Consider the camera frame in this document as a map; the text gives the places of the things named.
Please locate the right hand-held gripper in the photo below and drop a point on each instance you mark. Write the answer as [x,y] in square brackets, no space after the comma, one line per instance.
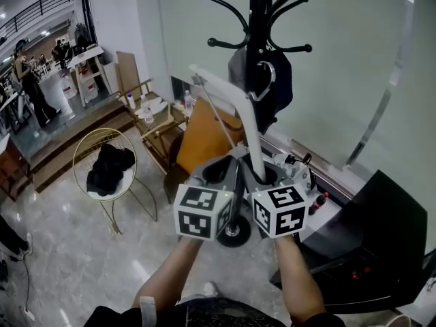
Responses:
[282,213]

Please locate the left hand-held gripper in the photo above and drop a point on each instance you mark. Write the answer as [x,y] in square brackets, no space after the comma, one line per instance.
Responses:
[204,213]

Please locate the white clothes hanger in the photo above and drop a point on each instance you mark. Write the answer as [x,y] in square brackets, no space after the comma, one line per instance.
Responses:
[245,111]

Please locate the black coat stand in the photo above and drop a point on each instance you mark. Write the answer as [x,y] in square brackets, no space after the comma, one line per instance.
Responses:
[257,29]

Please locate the person's left forearm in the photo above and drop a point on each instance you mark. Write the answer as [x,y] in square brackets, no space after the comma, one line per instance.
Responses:
[170,274]

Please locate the person's right forearm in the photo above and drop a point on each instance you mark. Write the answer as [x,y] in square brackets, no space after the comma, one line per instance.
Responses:
[299,278]

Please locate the dark soda bottle red cap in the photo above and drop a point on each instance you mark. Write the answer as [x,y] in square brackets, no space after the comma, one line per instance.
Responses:
[318,203]

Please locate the clear plastic bottle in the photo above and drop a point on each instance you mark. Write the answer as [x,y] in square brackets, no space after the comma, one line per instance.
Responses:
[188,100]

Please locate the dark hanging garment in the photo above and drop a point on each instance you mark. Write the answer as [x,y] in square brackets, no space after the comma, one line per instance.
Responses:
[281,90]

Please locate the wooden folding chair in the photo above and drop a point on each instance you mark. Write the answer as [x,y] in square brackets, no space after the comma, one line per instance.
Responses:
[160,128]

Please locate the black cabinet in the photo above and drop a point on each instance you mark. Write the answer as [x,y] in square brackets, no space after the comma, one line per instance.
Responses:
[374,237]

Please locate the clear water bottle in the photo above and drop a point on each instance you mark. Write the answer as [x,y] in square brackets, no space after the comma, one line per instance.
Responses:
[146,109]

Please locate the person's white shoe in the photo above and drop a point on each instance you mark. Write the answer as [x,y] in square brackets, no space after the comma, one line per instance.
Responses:
[210,289]

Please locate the white purple-capped bottle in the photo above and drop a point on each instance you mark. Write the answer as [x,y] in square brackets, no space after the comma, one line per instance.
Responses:
[131,101]

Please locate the person's black shorts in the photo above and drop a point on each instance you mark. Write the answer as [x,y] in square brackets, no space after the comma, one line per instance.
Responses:
[218,313]

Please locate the black crumpled garment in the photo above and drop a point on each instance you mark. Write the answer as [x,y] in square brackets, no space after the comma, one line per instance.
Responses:
[107,170]

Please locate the brown cardboard panel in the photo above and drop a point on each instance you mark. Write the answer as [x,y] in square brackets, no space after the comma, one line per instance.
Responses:
[128,72]

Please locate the wooden step platform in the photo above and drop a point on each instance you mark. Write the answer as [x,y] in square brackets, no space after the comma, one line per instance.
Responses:
[81,131]

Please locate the white cup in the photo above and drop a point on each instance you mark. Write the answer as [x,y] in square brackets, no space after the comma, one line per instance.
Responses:
[402,320]

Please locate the large water jug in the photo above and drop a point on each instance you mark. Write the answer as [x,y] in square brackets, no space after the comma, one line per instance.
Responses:
[68,87]
[90,90]

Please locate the white table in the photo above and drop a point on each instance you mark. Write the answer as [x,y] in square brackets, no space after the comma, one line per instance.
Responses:
[85,54]

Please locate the brown wooden furniture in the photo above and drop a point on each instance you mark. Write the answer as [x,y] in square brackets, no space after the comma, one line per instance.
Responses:
[13,169]

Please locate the black metal railing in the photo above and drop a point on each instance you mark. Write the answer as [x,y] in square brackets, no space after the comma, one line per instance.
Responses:
[37,10]

